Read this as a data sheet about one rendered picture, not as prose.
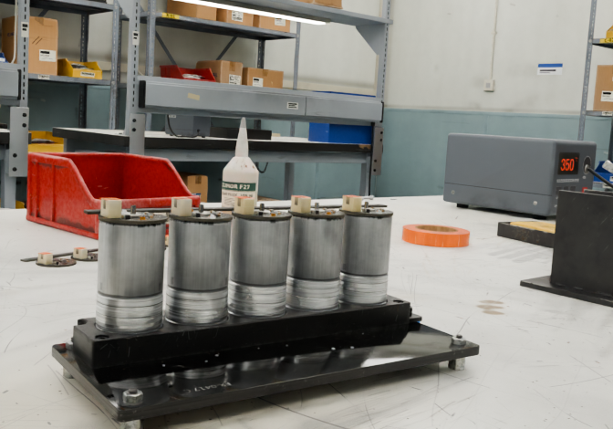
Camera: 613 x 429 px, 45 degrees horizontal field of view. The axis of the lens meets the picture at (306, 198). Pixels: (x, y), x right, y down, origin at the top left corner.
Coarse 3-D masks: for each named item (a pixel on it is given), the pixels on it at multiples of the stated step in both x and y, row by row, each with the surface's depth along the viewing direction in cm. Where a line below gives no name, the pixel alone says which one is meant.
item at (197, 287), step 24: (192, 240) 28; (216, 240) 29; (168, 264) 29; (192, 264) 28; (216, 264) 29; (168, 288) 29; (192, 288) 28; (216, 288) 29; (168, 312) 29; (192, 312) 29; (216, 312) 29
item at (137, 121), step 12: (120, 0) 283; (372, 36) 369; (372, 48) 369; (132, 120) 280; (144, 120) 283; (120, 132) 289; (132, 132) 280; (144, 132) 283; (132, 144) 281; (372, 156) 366; (372, 168) 366
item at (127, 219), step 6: (102, 216) 27; (126, 216) 27; (144, 216) 28; (150, 216) 27; (156, 216) 28; (162, 216) 28; (108, 222) 27; (114, 222) 27; (120, 222) 26; (126, 222) 26; (132, 222) 27; (138, 222) 27; (144, 222) 27; (150, 222) 27; (156, 222) 27; (162, 222) 27
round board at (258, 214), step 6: (270, 210) 32; (240, 216) 30; (246, 216) 30; (252, 216) 30; (258, 216) 30; (264, 216) 30; (270, 216) 30; (276, 216) 30; (282, 216) 30; (288, 216) 30
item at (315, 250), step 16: (304, 224) 32; (320, 224) 31; (336, 224) 32; (304, 240) 32; (320, 240) 31; (336, 240) 32; (288, 256) 32; (304, 256) 32; (320, 256) 32; (336, 256) 32; (288, 272) 32; (304, 272) 32; (320, 272) 32; (336, 272) 32; (288, 288) 32; (304, 288) 32; (320, 288) 32; (336, 288) 32; (288, 304) 32; (304, 304) 32; (320, 304) 32; (336, 304) 32
